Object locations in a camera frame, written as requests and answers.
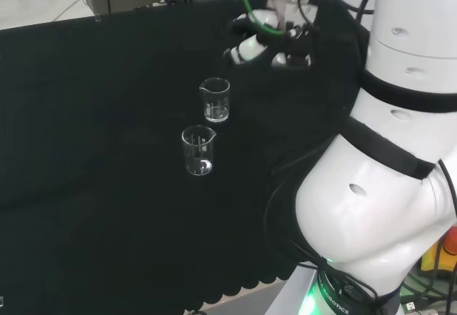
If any yellow stop button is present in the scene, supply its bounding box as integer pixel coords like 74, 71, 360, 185
420, 221, 457, 281

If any green cable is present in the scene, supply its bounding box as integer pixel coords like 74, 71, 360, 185
236, 0, 287, 36

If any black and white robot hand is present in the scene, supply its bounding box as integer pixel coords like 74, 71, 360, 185
222, 6, 316, 69

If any clear glass beaker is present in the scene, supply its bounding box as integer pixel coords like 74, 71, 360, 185
181, 124, 217, 176
199, 77, 231, 123

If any black bench cloth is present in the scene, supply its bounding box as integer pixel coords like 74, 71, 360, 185
0, 0, 372, 312

